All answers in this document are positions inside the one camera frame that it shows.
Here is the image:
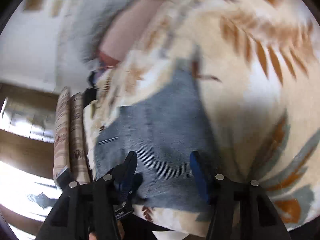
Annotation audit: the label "black cloth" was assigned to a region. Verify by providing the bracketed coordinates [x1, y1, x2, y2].
[82, 71, 101, 106]

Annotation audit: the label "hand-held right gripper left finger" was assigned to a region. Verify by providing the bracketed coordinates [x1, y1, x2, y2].
[37, 151, 138, 240]

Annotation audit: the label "grey quilt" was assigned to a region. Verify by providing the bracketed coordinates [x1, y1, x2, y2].
[56, 0, 140, 68]

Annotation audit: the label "striped rolled mattress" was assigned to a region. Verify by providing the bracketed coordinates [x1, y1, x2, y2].
[69, 92, 92, 183]
[53, 87, 72, 188]

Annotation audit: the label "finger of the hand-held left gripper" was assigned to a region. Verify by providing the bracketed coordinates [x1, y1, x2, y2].
[126, 172, 144, 201]

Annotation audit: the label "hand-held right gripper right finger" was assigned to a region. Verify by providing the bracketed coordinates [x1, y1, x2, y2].
[189, 151, 292, 240]

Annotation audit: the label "cream floral bedsheet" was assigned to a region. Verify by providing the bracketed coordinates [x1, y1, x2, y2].
[83, 102, 101, 171]

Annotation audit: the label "wooden glass door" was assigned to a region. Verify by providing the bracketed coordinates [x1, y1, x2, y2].
[0, 82, 63, 240]

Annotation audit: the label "cream leaf print blanket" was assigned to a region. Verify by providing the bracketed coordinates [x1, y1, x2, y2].
[85, 0, 320, 238]

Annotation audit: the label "blue denim pants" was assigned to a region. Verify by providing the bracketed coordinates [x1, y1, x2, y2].
[92, 66, 225, 209]

